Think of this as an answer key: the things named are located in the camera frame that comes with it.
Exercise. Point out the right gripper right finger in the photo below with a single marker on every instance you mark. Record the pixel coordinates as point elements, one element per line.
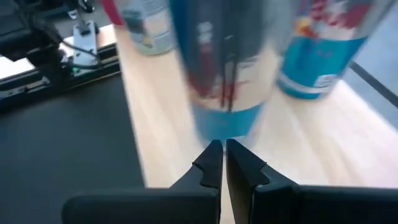
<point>280,202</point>

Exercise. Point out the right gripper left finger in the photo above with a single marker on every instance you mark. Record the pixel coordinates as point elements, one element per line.
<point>186,202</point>

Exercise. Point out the silver blue Red Bull can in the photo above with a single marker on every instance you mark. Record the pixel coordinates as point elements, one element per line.
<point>224,62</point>
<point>323,56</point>

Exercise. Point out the white Celsius can black lid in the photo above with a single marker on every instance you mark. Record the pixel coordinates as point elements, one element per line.
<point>149,28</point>

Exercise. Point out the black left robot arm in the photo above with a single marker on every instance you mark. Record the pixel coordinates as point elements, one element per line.
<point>28,34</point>

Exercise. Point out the wooden shelf board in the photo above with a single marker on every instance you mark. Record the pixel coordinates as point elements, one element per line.
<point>161,124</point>

